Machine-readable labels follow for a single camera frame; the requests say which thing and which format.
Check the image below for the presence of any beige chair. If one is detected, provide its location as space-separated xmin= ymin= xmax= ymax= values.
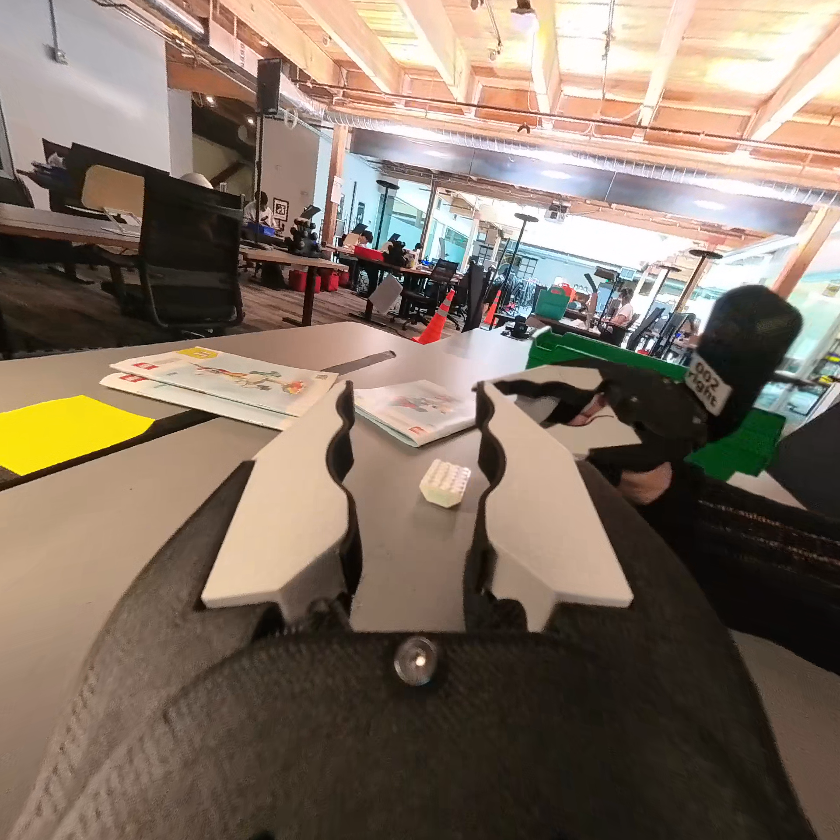
xmin=84 ymin=164 xmax=146 ymax=219

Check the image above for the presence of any wooden desk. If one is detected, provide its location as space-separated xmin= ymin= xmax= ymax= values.
xmin=0 ymin=202 xmax=142 ymax=284

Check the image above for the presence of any large orange traffic cone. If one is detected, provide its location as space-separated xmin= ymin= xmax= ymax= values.
xmin=413 ymin=289 xmax=459 ymax=346

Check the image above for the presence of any black strip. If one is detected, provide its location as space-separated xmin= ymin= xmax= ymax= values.
xmin=0 ymin=351 xmax=398 ymax=490

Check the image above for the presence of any instruction booklet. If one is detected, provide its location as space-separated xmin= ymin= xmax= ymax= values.
xmin=110 ymin=346 xmax=340 ymax=418
xmin=100 ymin=372 xmax=296 ymax=431
xmin=353 ymin=379 xmax=479 ymax=448

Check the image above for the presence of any black floor lamp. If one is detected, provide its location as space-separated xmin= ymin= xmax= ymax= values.
xmin=672 ymin=248 xmax=723 ymax=316
xmin=375 ymin=178 xmax=400 ymax=250
xmin=502 ymin=212 xmax=541 ymax=316

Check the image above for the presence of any black mesh office chair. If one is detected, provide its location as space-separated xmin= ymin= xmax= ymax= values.
xmin=399 ymin=259 xmax=460 ymax=330

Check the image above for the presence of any yellow paper sheet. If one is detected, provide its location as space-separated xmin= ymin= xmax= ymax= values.
xmin=0 ymin=395 xmax=156 ymax=477

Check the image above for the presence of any person's right forearm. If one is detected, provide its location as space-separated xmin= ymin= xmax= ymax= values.
xmin=640 ymin=469 xmax=840 ymax=677

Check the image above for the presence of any brown table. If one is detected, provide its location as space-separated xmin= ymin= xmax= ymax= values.
xmin=239 ymin=246 xmax=349 ymax=328

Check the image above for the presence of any black loudspeaker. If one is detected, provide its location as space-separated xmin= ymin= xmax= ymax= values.
xmin=256 ymin=58 xmax=284 ymax=118

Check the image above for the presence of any black panel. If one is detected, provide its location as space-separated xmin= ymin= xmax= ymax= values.
xmin=66 ymin=143 xmax=170 ymax=217

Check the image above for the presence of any dark object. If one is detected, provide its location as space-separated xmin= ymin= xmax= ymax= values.
xmin=768 ymin=392 xmax=840 ymax=510

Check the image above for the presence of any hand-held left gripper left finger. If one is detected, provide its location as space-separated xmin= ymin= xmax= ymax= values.
xmin=200 ymin=381 xmax=363 ymax=623

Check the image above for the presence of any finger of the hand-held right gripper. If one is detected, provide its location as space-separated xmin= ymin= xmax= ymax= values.
xmin=489 ymin=365 xmax=611 ymax=403
xmin=518 ymin=394 xmax=595 ymax=429

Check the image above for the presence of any black monitor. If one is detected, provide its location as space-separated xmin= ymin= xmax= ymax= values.
xmin=461 ymin=261 xmax=488 ymax=333

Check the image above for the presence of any black speaker stand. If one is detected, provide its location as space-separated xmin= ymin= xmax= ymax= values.
xmin=252 ymin=115 xmax=265 ymax=227

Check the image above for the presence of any black desktop device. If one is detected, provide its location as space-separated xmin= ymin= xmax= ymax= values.
xmin=287 ymin=218 xmax=324 ymax=258

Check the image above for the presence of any white board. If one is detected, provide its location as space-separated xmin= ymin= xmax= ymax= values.
xmin=367 ymin=273 xmax=404 ymax=315

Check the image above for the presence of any person's right hand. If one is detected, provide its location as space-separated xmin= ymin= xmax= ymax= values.
xmin=620 ymin=461 xmax=677 ymax=508

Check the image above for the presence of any white studded brick plate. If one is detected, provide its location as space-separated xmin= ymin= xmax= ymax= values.
xmin=420 ymin=458 xmax=473 ymax=508

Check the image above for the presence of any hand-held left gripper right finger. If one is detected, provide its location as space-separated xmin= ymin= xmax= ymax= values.
xmin=462 ymin=381 xmax=635 ymax=632

